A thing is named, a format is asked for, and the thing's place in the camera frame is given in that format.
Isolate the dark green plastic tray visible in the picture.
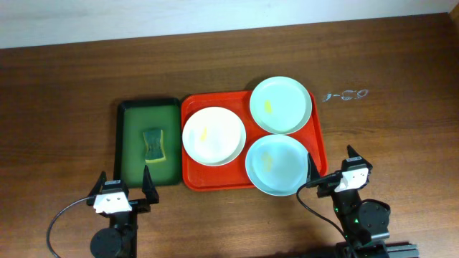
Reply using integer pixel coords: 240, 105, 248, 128
113, 97, 181, 188

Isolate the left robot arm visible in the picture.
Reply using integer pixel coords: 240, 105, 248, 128
87, 166, 159, 258

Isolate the red plastic tray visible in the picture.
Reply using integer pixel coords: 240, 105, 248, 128
181, 90, 328, 191

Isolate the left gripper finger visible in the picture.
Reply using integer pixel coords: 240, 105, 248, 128
88, 171, 107, 197
142, 165, 159, 204

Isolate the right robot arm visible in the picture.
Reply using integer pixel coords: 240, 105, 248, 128
301, 145, 391, 257

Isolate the light blue round plate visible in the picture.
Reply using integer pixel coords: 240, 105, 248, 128
245, 135, 309, 196

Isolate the green yellow sponge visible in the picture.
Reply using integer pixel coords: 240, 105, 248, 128
143, 128, 166, 163

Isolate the white round plate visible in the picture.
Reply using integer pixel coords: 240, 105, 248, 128
182, 107, 247, 166

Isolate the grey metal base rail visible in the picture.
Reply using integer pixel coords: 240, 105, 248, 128
334, 242, 420, 258

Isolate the mint green round plate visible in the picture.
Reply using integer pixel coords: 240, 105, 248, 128
249, 76, 313, 135

